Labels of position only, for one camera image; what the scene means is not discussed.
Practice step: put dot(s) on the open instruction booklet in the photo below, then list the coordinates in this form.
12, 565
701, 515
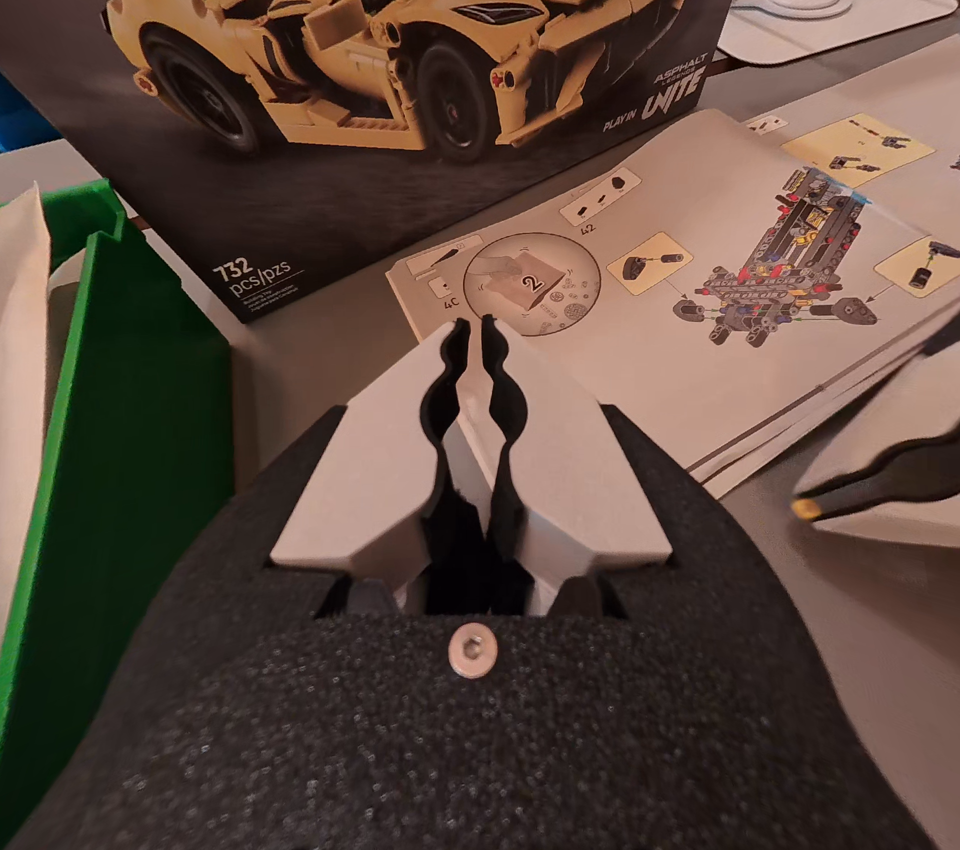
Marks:
712, 378

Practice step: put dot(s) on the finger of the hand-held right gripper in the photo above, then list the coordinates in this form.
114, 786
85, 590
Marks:
922, 520
915, 408

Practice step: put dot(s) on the green plastic bin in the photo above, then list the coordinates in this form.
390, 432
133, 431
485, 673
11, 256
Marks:
135, 415

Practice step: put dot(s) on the lego set box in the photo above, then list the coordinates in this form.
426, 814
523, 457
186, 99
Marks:
375, 205

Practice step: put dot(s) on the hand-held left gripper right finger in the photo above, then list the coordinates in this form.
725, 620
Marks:
592, 490

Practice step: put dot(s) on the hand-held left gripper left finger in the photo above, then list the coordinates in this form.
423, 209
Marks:
360, 490

